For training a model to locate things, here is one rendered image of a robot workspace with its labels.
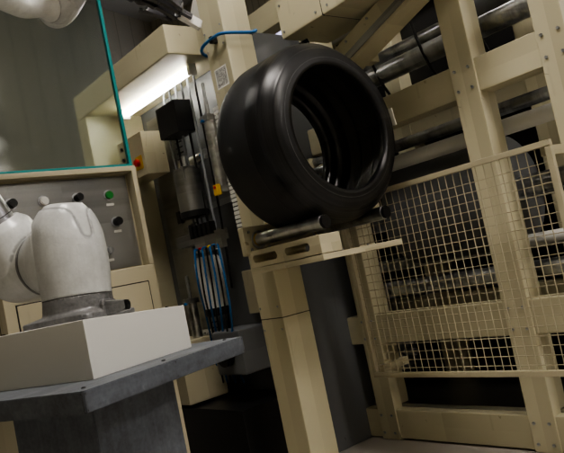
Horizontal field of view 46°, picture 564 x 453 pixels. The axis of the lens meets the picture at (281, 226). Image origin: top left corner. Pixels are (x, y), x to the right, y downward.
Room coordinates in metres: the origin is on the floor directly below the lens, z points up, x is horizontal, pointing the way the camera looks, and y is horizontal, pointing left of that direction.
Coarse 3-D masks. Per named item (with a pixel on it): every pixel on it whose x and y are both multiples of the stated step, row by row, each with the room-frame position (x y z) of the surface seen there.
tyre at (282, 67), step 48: (288, 48) 2.07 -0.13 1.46; (240, 96) 2.04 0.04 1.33; (288, 96) 1.97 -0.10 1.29; (336, 96) 2.40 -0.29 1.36; (240, 144) 2.02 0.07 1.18; (288, 144) 1.95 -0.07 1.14; (336, 144) 2.48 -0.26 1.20; (384, 144) 2.23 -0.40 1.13; (240, 192) 2.11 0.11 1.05; (288, 192) 1.99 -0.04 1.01; (336, 192) 2.05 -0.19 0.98; (384, 192) 2.25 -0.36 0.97
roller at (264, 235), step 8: (320, 216) 2.02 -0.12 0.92; (328, 216) 2.03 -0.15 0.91; (296, 224) 2.10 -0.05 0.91; (304, 224) 2.06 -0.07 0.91; (312, 224) 2.03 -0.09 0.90; (320, 224) 2.01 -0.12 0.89; (328, 224) 2.02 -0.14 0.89; (264, 232) 2.22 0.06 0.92; (272, 232) 2.19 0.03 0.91; (280, 232) 2.15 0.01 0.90; (288, 232) 2.12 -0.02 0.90; (296, 232) 2.10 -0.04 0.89; (304, 232) 2.08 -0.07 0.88; (312, 232) 2.07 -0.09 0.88; (256, 240) 2.25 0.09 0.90; (264, 240) 2.22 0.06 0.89; (272, 240) 2.20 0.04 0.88; (280, 240) 2.19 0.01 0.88
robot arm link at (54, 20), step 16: (0, 0) 1.53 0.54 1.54; (16, 0) 1.61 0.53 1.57; (32, 0) 1.71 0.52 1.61; (48, 0) 1.74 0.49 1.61; (64, 0) 1.76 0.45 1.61; (80, 0) 1.79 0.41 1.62; (16, 16) 1.68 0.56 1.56; (32, 16) 1.72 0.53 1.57; (48, 16) 1.77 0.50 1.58; (64, 16) 1.79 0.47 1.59
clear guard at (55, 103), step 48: (96, 0) 2.46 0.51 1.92; (0, 48) 2.21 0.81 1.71; (48, 48) 2.31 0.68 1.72; (96, 48) 2.43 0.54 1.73; (0, 96) 2.19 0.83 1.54; (48, 96) 2.29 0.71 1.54; (96, 96) 2.41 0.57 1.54; (0, 144) 2.17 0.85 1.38; (48, 144) 2.27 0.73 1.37; (96, 144) 2.39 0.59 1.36
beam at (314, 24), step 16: (288, 0) 2.44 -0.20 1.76; (304, 0) 2.37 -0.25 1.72; (320, 0) 2.31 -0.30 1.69; (336, 0) 2.26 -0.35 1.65; (352, 0) 2.24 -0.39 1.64; (368, 0) 2.27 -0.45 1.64; (288, 16) 2.45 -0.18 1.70; (304, 16) 2.39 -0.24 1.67; (320, 16) 2.33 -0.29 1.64; (336, 16) 2.36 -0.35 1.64; (352, 16) 2.39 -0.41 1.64; (288, 32) 2.46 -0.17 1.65; (304, 32) 2.46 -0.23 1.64; (320, 32) 2.50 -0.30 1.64; (336, 32) 2.54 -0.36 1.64
